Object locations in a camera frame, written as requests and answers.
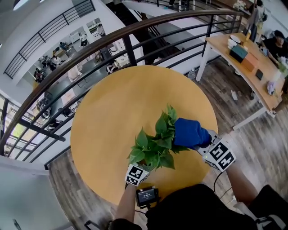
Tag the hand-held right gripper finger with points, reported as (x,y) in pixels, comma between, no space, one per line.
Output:
(215,137)
(203,151)

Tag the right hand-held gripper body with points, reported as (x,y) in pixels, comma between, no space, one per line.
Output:
(220,156)

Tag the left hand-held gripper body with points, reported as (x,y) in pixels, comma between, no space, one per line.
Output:
(136,174)

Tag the blue cloth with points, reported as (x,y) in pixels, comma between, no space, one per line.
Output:
(191,134)

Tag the green potted plant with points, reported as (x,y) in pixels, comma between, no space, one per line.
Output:
(157,143)

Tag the person's right forearm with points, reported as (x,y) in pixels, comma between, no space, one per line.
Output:
(240,186)

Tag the person's left forearm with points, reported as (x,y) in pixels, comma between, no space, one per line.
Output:
(127,202)

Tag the small black screen device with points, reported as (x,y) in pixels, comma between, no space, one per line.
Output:
(146,195)

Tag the white paper scrap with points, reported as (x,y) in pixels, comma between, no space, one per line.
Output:
(234,95)

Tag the person's black shirt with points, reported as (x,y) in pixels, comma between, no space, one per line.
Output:
(191,209)

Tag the clear plastic water bottle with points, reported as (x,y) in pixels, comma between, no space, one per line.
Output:
(192,73)

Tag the black office chair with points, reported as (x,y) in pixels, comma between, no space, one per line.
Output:
(88,224)

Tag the black square coaster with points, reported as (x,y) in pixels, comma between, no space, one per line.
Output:
(259,74)

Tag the orange box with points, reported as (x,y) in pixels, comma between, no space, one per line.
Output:
(249,62)

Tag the dark teal tissue box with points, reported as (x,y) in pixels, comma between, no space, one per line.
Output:
(238,53)

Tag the white cup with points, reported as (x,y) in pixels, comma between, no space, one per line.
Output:
(231,44)

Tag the long wooden white-legged table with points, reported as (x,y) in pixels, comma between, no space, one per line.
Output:
(220,42)

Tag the flowers in white vase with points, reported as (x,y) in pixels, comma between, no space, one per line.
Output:
(282,66)

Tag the white plate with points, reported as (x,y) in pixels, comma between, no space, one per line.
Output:
(235,37)

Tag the yellow bottle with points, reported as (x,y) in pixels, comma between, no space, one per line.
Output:
(248,35)

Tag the frosted glass door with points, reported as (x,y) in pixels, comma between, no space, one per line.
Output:
(27,197)

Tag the dark staircase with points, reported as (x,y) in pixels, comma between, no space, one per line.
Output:
(153,45)

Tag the round yellow wooden table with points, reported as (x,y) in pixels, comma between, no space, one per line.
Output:
(130,51)

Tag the thin black metal railing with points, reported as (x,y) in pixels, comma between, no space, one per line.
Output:
(180,5)

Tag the straight black balcony railing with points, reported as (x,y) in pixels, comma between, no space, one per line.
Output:
(41,37)

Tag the black dome pendant lamp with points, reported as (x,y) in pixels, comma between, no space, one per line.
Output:
(19,3)

